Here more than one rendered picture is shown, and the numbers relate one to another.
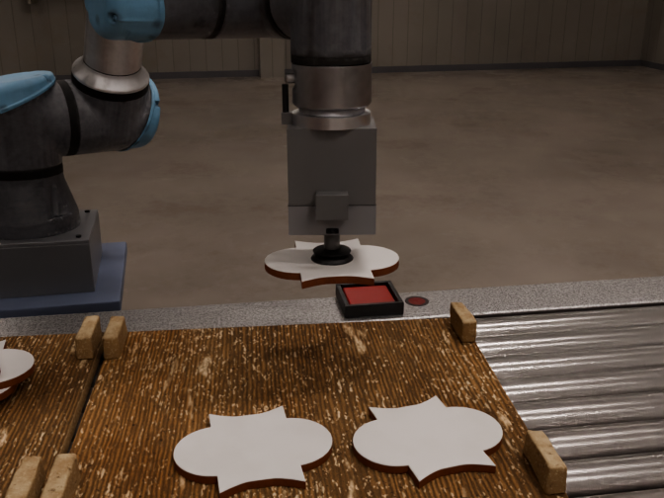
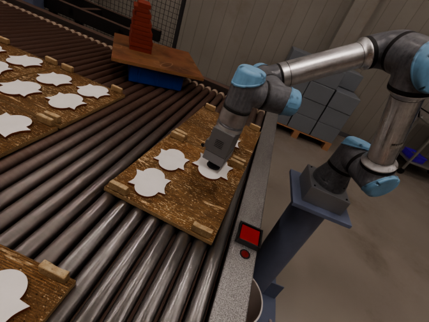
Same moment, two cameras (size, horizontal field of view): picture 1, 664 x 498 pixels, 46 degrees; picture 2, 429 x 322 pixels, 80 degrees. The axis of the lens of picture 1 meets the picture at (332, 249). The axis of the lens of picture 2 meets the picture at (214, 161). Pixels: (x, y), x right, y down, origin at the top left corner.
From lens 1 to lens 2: 1.10 m
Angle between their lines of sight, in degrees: 89
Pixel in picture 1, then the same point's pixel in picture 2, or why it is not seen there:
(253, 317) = (250, 204)
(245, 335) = (229, 186)
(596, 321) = (190, 310)
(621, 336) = (169, 303)
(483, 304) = (230, 275)
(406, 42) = not seen: outside the picture
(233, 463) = (168, 153)
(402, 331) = (210, 218)
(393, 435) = (156, 176)
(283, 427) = (175, 165)
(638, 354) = (150, 292)
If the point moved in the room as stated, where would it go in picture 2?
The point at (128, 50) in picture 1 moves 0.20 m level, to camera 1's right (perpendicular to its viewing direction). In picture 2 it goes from (373, 151) to (382, 179)
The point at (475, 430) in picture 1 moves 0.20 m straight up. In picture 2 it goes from (143, 188) to (155, 133)
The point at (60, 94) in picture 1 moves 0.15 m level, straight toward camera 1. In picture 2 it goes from (358, 153) to (323, 140)
